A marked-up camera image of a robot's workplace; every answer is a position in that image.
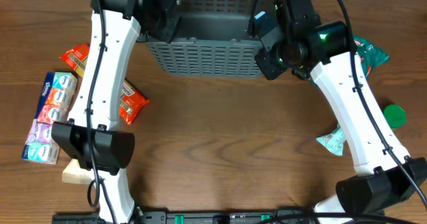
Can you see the light teal snack packet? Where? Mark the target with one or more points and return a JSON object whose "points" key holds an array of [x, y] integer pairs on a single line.
{"points": [[334, 141]]}

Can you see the grey plastic lattice basket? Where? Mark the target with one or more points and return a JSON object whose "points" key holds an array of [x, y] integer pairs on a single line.
{"points": [[212, 40]]}

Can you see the green lid glass jar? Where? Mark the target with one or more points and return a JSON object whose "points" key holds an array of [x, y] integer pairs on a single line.
{"points": [[395, 116]]}

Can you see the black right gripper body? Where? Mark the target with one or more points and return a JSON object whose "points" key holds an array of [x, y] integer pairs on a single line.
{"points": [[275, 62]]}

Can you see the Kleenex tissue multipack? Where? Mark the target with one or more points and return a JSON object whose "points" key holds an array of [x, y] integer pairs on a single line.
{"points": [[56, 95]]}

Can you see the beige paper pouch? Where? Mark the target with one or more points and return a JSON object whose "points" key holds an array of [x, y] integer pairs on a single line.
{"points": [[74, 174]]}

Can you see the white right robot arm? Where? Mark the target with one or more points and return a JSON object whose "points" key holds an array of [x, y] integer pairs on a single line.
{"points": [[386, 174]]}

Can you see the orange San Remo spaghetti pack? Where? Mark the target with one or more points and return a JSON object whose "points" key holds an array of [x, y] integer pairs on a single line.
{"points": [[131, 100]]}

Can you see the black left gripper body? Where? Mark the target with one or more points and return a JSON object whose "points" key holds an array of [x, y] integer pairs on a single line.
{"points": [[165, 26]]}

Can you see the green Nescafe coffee bag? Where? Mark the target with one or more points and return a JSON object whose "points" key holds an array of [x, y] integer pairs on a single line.
{"points": [[371, 56]]}

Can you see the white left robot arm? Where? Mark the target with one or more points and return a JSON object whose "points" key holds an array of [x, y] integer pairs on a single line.
{"points": [[91, 133]]}

